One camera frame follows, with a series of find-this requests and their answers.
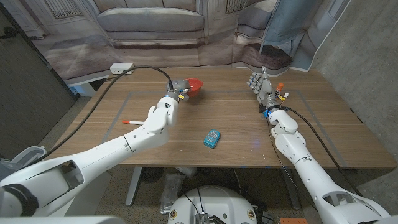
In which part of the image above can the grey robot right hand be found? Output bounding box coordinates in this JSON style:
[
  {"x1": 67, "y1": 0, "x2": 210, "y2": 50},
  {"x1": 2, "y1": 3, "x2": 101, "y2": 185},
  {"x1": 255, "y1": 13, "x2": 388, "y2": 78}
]
[{"x1": 247, "y1": 65, "x2": 280, "y2": 109}]

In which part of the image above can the black round floor fan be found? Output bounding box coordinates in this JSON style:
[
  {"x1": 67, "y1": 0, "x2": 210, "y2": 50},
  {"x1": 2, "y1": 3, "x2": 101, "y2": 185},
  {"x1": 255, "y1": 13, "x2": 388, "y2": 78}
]
[{"x1": 140, "y1": 167, "x2": 165, "y2": 184}]

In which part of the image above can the printed sofa room backdrop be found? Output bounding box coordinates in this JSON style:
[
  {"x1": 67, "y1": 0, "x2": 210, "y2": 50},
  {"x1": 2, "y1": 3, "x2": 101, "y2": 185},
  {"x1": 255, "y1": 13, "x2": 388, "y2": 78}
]
[{"x1": 18, "y1": 0, "x2": 352, "y2": 82}]

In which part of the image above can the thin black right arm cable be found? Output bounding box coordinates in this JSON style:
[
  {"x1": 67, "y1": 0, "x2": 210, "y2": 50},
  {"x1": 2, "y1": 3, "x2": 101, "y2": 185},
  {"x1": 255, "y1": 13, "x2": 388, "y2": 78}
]
[{"x1": 266, "y1": 117, "x2": 318, "y2": 212}]

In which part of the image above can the orange box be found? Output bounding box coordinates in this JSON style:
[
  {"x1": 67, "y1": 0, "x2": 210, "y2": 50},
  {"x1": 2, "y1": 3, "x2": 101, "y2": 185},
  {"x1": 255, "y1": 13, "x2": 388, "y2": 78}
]
[{"x1": 279, "y1": 217, "x2": 308, "y2": 224}]

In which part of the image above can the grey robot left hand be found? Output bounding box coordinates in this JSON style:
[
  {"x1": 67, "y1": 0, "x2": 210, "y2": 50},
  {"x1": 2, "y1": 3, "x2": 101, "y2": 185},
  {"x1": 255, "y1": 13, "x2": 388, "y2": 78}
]
[{"x1": 166, "y1": 78, "x2": 191, "y2": 102}]

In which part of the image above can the white plastic device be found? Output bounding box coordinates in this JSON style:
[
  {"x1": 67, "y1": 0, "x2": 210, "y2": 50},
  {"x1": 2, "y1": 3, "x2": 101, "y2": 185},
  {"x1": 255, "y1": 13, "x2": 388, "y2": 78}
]
[{"x1": 174, "y1": 166, "x2": 198, "y2": 179}]

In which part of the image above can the clear plastic bag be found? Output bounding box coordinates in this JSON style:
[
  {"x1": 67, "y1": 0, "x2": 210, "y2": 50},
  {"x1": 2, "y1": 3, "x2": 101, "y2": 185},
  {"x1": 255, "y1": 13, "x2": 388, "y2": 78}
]
[{"x1": 160, "y1": 173, "x2": 187, "y2": 215}]

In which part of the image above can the blue sponge block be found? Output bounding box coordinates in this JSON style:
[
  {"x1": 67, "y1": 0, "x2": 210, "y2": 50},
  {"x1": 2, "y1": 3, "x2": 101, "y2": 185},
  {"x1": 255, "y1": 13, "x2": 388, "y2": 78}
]
[{"x1": 203, "y1": 129, "x2": 221, "y2": 149}]

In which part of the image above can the white plastic bin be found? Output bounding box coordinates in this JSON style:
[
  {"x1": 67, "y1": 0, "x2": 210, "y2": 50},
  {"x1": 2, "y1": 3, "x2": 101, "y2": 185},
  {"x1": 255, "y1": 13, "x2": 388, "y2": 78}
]
[{"x1": 11, "y1": 146, "x2": 47, "y2": 163}]

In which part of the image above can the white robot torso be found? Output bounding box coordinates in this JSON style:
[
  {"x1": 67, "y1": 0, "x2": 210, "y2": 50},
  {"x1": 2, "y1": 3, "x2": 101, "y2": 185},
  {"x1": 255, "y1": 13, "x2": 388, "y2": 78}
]
[{"x1": 167, "y1": 185, "x2": 258, "y2": 224}]

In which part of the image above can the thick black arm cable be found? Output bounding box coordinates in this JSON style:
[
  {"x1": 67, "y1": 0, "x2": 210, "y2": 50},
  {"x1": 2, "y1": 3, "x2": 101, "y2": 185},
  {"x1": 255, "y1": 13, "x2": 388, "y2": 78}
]
[
  {"x1": 280, "y1": 105, "x2": 364, "y2": 198},
  {"x1": 23, "y1": 65, "x2": 175, "y2": 170}
]

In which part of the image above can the grey table leg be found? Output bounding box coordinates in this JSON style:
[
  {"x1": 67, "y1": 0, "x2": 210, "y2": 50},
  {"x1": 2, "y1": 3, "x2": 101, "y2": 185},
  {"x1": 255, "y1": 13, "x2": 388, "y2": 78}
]
[
  {"x1": 280, "y1": 168, "x2": 302, "y2": 211},
  {"x1": 125, "y1": 166, "x2": 143, "y2": 207}
]

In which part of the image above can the red bowl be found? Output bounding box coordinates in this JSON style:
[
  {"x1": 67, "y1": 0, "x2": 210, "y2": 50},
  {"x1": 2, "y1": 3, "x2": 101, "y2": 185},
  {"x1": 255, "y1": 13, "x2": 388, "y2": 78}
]
[{"x1": 185, "y1": 78, "x2": 204, "y2": 98}]

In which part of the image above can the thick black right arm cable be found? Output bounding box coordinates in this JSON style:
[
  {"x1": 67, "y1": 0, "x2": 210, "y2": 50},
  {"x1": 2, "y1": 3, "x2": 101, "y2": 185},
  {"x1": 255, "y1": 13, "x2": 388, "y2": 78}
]
[{"x1": 280, "y1": 105, "x2": 364, "y2": 198}]

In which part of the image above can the white power strip box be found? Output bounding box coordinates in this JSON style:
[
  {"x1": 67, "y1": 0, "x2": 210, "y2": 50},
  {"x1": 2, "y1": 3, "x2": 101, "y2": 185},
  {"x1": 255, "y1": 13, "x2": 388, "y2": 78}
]
[{"x1": 109, "y1": 63, "x2": 135, "y2": 75}]

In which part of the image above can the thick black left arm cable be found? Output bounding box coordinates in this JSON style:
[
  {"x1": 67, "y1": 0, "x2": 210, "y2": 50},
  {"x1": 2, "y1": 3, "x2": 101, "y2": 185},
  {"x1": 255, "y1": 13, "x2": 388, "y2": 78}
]
[{"x1": 23, "y1": 65, "x2": 175, "y2": 170}]

